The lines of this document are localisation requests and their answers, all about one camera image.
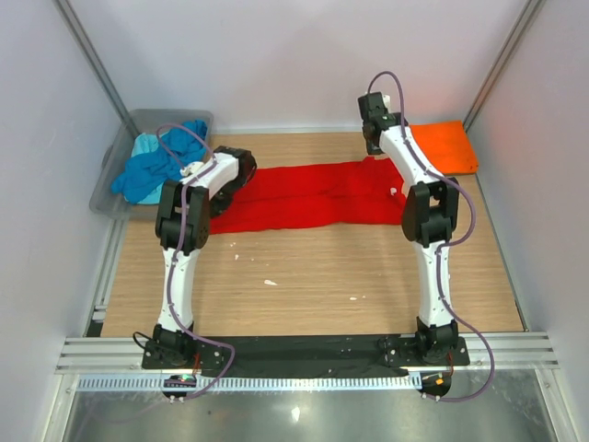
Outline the red t shirt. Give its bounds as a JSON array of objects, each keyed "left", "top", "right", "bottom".
[{"left": 211, "top": 157, "right": 406, "bottom": 235}]

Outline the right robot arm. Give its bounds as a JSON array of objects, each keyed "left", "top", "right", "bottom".
[{"left": 358, "top": 92, "right": 458, "bottom": 365}]

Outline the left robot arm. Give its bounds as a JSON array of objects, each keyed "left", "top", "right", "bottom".
[{"left": 142, "top": 146, "right": 257, "bottom": 368}]

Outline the folded orange t shirt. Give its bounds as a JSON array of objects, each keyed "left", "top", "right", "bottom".
[{"left": 410, "top": 121, "right": 479, "bottom": 175}]

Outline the light blue t shirt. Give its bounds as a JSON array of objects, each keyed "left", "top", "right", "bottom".
[{"left": 129, "top": 134, "right": 165, "bottom": 205}]

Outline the grey plastic bin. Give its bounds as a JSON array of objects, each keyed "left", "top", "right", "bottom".
[{"left": 88, "top": 108, "right": 214, "bottom": 224}]

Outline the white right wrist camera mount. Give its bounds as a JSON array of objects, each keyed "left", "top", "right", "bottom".
[{"left": 382, "top": 94, "right": 391, "bottom": 110}]

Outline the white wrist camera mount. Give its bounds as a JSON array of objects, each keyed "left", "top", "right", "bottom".
[
  {"left": 382, "top": 94, "right": 391, "bottom": 110},
  {"left": 180, "top": 161, "right": 205, "bottom": 178}
]

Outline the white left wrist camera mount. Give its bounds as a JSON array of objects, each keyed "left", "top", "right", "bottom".
[{"left": 180, "top": 161, "right": 205, "bottom": 178}]

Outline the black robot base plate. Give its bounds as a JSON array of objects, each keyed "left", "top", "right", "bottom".
[{"left": 141, "top": 334, "right": 470, "bottom": 372}]

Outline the white slotted cable duct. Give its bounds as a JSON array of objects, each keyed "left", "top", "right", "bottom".
[{"left": 76, "top": 373, "right": 422, "bottom": 393}]

